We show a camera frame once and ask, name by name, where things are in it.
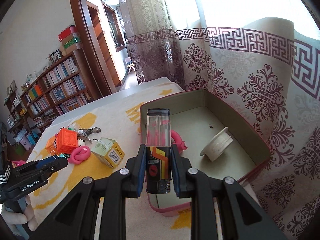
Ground black orange lighter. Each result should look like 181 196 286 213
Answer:
146 108 171 194

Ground white green medicine box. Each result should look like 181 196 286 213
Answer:
91 138 125 168

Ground light orange embossed cube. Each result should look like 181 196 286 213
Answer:
45 135 58 155

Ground teal binder clip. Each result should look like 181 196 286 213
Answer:
50 151 66 159

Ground pink knotted foam tube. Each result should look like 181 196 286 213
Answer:
68 146 91 165

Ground red-orange embossed cube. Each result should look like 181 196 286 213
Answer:
56 128 78 154

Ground panda squishy toy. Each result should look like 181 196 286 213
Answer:
78 139 85 146

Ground left hand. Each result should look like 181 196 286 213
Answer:
1 195 38 236

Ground red biscuit tin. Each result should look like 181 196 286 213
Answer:
139 89 271 217

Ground white yellow towel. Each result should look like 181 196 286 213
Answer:
29 82 191 239

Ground silver metal spring clamp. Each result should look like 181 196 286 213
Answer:
77 127 101 144

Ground wooden bookshelf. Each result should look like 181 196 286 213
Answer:
3 49 101 145

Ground small wooden stool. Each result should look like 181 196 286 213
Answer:
124 57 136 74

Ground patterned purple curtain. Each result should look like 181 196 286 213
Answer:
119 0 319 239

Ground stacked gift boxes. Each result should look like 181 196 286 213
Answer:
57 24 83 56

